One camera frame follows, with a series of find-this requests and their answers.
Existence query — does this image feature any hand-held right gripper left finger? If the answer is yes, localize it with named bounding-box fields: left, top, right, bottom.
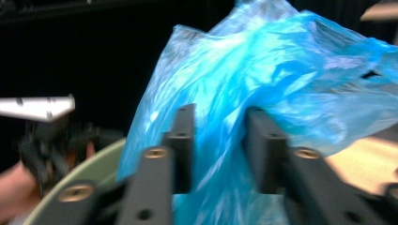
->
left=115, top=103, right=196, bottom=225

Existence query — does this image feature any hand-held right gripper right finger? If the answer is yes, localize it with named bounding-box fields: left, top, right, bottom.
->
left=243, top=107, right=392, bottom=225

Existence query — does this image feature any olive green trash bin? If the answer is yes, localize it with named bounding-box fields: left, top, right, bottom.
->
left=23, top=137, right=128, bottom=225

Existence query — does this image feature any blue plastic bag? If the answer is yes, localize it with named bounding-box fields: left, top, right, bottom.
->
left=115, top=0, right=398, bottom=225

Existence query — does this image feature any beige panel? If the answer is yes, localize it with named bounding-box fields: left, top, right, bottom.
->
left=360, top=1, right=398, bottom=23

